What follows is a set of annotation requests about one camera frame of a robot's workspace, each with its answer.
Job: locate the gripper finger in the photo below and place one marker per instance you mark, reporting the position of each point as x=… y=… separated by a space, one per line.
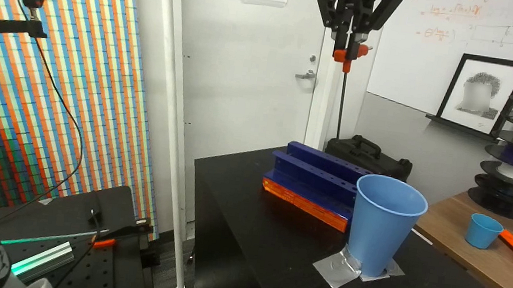
x=334 y=5
x=381 y=7

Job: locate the blue and orange toolbox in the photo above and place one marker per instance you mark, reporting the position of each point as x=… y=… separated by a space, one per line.
x=311 y=181

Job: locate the large blue cup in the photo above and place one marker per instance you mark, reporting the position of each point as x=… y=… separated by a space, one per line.
x=379 y=229

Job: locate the small blue cup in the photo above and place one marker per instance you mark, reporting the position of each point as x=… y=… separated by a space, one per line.
x=481 y=233

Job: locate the whiteboard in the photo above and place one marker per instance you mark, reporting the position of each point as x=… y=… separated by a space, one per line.
x=427 y=52

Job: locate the white door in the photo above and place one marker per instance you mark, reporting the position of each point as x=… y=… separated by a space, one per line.
x=244 y=88

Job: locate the framed picture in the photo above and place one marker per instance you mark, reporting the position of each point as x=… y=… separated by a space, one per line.
x=478 y=94

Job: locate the black hard case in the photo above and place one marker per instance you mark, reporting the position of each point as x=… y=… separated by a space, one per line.
x=373 y=159

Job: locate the grey tape patch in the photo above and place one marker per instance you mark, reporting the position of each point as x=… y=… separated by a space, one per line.
x=334 y=270

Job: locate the wooden desk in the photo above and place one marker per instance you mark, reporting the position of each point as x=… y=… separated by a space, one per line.
x=479 y=262

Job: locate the colourful striped backdrop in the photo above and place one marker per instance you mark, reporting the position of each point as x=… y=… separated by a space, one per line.
x=70 y=90

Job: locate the black clamp with orange trigger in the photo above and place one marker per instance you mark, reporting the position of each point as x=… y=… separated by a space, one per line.
x=126 y=231

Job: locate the white pipe frame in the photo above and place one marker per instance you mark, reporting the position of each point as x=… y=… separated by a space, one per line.
x=172 y=103

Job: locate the aluminium rail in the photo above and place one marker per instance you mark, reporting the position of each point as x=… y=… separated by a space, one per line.
x=43 y=257

